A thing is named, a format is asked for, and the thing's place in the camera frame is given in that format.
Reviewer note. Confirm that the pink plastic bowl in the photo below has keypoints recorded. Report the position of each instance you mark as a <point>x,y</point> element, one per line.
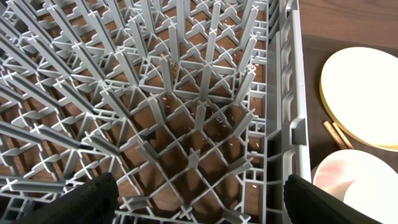
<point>361,181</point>

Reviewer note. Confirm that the grey plastic dishwasher rack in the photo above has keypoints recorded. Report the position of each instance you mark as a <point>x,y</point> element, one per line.
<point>197,108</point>

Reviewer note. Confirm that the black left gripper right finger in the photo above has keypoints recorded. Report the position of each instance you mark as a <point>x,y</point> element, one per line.
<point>308,204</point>

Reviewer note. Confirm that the brown plastic serving tray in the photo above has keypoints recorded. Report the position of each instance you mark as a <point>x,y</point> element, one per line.
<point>315,53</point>

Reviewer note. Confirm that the upper wooden chopstick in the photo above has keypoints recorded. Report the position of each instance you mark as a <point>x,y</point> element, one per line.
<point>342,136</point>

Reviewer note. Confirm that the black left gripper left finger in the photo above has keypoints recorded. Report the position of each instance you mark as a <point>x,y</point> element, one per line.
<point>93,202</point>

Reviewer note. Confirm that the yellow plastic plate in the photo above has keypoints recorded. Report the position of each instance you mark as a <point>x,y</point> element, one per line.
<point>358,88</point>

